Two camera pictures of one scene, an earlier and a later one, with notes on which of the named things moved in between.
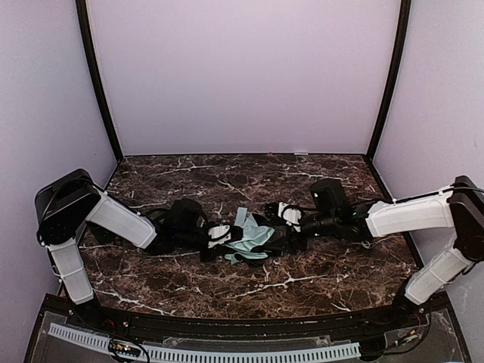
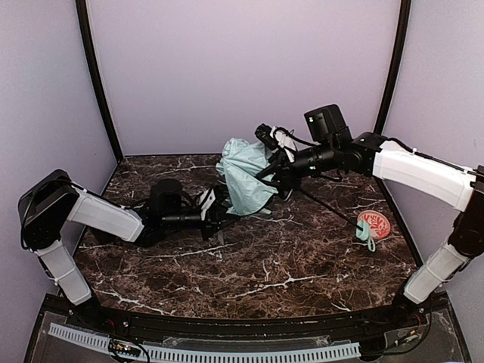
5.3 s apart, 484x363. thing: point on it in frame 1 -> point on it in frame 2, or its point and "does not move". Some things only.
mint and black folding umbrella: (257, 237) -> (241, 162)
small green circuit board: (124, 347) does not move
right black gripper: (292, 237) -> (282, 171)
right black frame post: (395, 70) does not move
